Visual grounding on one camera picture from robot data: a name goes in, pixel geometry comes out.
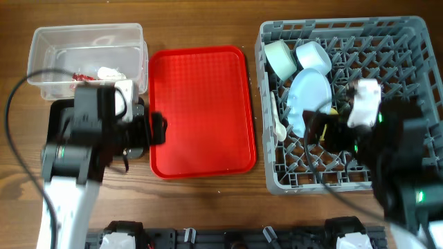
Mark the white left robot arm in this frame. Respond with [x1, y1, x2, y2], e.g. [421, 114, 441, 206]
[29, 80, 168, 248]

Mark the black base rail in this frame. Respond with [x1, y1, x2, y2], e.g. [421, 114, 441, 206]
[84, 217, 388, 248]

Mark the grey dishwasher rack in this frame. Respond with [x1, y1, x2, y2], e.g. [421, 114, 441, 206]
[255, 16, 442, 195]

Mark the light blue bowl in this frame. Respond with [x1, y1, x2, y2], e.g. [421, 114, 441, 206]
[296, 41, 332, 75]

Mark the mint green bowl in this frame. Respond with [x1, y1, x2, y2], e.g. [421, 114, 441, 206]
[264, 40, 297, 81]

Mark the white plastic fork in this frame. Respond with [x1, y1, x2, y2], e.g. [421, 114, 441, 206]
[320, 124, 327, 141]

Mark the yellow plastic cup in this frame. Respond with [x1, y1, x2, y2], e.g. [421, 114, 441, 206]
[329, 108, 338, 116]

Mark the white crumpled tissue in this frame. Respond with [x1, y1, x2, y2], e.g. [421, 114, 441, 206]
[97, 67, 127, 81]

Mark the red strawberry cake wrapper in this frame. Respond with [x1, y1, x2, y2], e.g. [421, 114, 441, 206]
[70, 73, 96, 91]

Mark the white plastic spoon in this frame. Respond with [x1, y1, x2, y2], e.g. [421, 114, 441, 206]
[270, 93, 287, 142]

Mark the light blue plate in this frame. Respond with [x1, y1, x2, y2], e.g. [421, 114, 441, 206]
[287, 68, 332, 138]

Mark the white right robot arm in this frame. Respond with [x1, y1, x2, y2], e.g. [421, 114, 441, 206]
[302, 100, 442, 248]

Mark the black plastic tray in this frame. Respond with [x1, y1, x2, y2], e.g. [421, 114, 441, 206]
[46, 97, 149, 160]

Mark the clear plastic bin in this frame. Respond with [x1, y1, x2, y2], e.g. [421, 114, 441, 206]
[27, 23, 148, 94]

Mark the red plastic tray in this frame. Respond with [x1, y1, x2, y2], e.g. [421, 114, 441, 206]
[148, 45, 257, 180]

